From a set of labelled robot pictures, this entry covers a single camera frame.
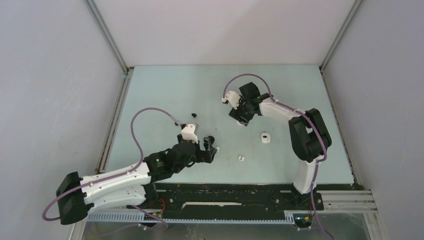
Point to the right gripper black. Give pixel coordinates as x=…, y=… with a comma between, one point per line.
x=237, y=116

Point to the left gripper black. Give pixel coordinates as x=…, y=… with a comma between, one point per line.
x=205, y=156

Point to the white charging case with dot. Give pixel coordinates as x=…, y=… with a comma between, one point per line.
x=265, y=138

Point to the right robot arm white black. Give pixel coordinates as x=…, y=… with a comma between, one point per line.
x=309, y=135

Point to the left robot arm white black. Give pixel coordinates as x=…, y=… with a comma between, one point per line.
x=79, y=196

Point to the black charging case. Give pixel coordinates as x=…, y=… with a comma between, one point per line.
x=211, y=139

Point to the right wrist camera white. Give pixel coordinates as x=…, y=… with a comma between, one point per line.
x=232, y=98

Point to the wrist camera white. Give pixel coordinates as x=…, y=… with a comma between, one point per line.
x=189, y=132
x=232, y=98

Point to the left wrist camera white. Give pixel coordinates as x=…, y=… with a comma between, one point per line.
x=189, y=132

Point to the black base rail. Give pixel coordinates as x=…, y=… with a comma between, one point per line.
x=251, y=201

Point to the white slotted cable duct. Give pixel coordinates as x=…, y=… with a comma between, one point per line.
x=141, y=218

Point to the right aluminium frame post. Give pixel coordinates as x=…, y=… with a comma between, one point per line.
x=355, y=8

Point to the aluminium frame post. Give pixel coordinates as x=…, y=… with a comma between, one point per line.
x=355, y=8
x=106, y=33

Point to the left aluminium frame post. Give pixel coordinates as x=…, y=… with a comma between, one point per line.
x=106, y=33

